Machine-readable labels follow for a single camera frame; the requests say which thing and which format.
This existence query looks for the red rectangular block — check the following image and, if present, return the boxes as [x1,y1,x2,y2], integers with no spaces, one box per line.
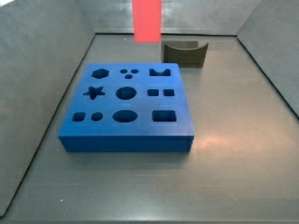
[133,0,163,43]

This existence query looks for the dark olive curved block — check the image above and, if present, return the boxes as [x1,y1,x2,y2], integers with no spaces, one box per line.
[162,40,210,68]

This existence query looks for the blue shape sorter block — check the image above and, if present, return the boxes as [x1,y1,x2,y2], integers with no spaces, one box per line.
[59,63,195,152]

